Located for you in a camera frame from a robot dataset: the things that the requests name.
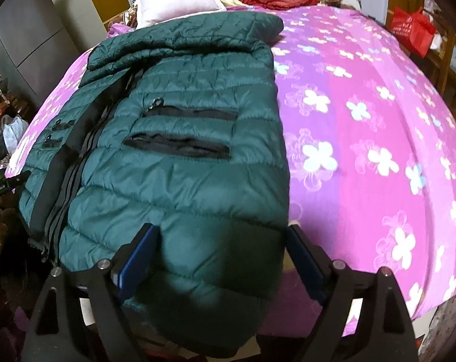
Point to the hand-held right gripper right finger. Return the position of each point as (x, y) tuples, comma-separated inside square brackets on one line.
[(303, 260)]

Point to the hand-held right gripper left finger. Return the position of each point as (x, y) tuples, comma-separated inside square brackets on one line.
[(137, 262)]

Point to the green puffer jacket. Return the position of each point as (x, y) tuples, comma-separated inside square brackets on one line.
[(182, 181)]

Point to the white plastic bag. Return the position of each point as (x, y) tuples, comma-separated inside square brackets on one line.
[(14, 132)]

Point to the pink floral blanket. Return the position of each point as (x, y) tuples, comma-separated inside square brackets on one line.
[(363, 128)]

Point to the grey refrigerator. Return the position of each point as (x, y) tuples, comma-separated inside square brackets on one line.
[(32, 41)]

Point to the wooden shelf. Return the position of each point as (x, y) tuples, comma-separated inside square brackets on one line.
[(448, 56)]

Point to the red shopping bag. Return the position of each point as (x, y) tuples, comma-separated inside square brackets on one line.
[(412, 30)]

